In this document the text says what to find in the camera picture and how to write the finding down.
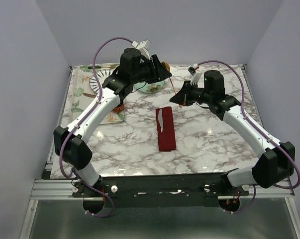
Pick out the silver butter knife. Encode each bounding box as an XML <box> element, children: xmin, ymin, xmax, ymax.
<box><xmin>158</xmin><ymin>109</ymin><xmax>164</xmax><ymax>132</ymax></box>

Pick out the orange black coffee mug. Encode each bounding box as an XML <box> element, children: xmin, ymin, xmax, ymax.
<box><xmin>112</xmin><ymin>104</ymin><xmax>125</xmax><ymax>113</ymax></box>

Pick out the green handled gold fork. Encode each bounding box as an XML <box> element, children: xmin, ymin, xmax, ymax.
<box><xmin>95</xmin><ymin>64</ymin><xmax>119</xmax><ymax>69</ymax></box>

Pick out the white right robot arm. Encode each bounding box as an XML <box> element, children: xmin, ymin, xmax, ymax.
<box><xmin>170</xmin><ymin>70</ymin><xmax>295</xmax><ymax>195</ymax></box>

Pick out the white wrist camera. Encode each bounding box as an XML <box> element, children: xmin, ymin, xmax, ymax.
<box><xmin>131</xmin><ymin>39</ymin><xmax>151</xmax><ymax>60</ymax></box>
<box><xmin>188</xmin><ymin>63</ymin><xmax>202</xmax><ymax>85</ymax></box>

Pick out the floral rectangular serving tray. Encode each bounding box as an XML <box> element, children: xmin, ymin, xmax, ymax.
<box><xmin>69</xmin><ymin>65</ymin><xmax>126</xmax><ymax>124</ymax></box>

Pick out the striped white round plate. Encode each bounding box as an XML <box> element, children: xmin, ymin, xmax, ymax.
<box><xmin>89</xmin><ymin>70</ymin><xmax>112</xmax><ymax>93</ymax></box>

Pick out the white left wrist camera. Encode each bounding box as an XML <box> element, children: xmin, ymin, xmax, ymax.
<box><xmin>131</xmin><ymin>39</ymin><xmax>151</xmax><ymax>60</ymax></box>

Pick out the aluminium frame rail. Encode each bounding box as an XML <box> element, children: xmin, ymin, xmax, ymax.
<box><xmin>30</xmin><ymin>179</ymin><xmax>295</xmax><ymax>200</ymax></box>

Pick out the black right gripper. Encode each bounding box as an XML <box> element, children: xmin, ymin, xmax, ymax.
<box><xmin>170</xmin><ymin>81</ymin><xmax>212</xmax><ymax>107</ymax></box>

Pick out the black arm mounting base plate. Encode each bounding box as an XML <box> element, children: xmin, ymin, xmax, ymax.
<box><xmin>73</xmin><ymin>173</ymin><xmax>249</xmax><ymax>208</ymax></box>

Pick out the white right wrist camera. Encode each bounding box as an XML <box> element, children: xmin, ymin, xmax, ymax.
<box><xmin>188</xmin><ymin>63</ymin><xmax>202</xmax><ymax>85</ymax></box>

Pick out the green round saucer plate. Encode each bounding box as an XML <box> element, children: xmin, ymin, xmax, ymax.
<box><xmin>134</xmin><ymin>80</ymin><xmax>165</xmax><ymax>94</ymax></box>

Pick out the dark red cloth napkin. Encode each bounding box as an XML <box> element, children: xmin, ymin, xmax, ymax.
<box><xmin>156</xmin><ymin>107</ymin><xmax>176</xmax><ymax>152</ymax></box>

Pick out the gold spoon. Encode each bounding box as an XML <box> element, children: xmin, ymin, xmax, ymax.
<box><xmin>161</xmin><ymin>61</ymin><xmax>177</xmax><ymax>95</ymax></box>

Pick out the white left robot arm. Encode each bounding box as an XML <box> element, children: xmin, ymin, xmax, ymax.
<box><xmin>53</xmin><ymin>48</ymin><xmax>172</xmax><ymax>197</ymax></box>

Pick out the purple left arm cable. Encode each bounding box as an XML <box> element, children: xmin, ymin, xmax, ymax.
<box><xmin>59</xmin><ymin>37</ymin><xmax>138</xmax><ymax>218</ymax></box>

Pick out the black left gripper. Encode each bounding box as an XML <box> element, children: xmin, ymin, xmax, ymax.
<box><xmin>130</xmin><ymin>53</ymin><xmax>171</xmax><ymax>84</ymax></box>

